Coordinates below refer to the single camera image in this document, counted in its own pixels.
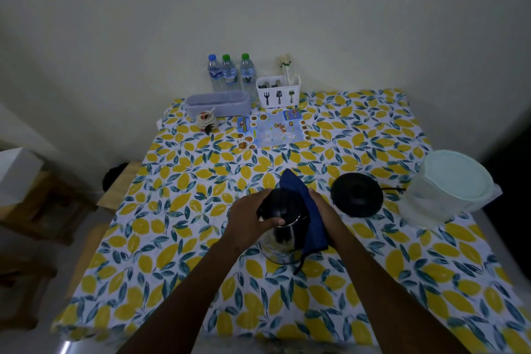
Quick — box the person's right hand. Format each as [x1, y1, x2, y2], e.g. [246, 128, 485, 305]
[309, 189, 354, 251]

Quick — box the person's left hand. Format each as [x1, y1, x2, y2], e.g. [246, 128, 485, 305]
[223, 188, 286, 259]

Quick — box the steel kettle with black lid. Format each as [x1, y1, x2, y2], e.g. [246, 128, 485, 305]
[256, 187, 310, 266]

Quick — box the dark blue cloth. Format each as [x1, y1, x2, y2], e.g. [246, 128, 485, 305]
[278, 168, 331, 276]

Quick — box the person's left forearm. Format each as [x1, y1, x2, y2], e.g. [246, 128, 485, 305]
[117, 240, 241, 354]

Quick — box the person's right forearm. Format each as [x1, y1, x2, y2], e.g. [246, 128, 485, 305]
[332, 232, 471, 354]

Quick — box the lemon print tablecloth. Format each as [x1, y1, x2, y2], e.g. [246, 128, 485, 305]
[51, 88, 531, 354]

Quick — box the round black kettle base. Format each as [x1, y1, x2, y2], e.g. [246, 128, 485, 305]
[330, 172, 384, 218]

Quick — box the blue picture menu sheet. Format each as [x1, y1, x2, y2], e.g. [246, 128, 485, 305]
[236, 108, 310, 151]

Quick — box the small patterned ceramic jar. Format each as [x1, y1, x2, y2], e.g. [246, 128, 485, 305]
[195, 107, 220, 135]

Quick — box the white cutlery holder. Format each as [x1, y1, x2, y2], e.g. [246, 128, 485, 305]
[256, 75, 302, 109]

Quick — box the lilac rectangular plastic container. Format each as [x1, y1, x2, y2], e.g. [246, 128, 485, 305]
[184, 90, 253, 119]

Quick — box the green cap water bottle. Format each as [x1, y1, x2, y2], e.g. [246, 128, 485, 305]
[240, 53, 258, 98]
[221, 54, 241, 91]

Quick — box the bundle of pale chopsticks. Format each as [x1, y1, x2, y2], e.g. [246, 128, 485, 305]
[278, 54, 296, 86]

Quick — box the blue cap water bottle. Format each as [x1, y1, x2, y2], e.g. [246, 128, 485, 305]
[207, 54, 225, 92]

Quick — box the black round object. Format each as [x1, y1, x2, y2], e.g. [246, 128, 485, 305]
[102, 162, 129, 193]

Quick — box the clear plastic jug green lid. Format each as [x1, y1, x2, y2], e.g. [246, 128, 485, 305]
[398, 149, 503, 230]

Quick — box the wooden stool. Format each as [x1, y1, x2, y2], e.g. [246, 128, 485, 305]
[0, 170, 98, 247]
[0, 257, 59, 332]

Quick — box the white box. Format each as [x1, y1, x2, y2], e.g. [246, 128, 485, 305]
[0, 147, 45, 207]

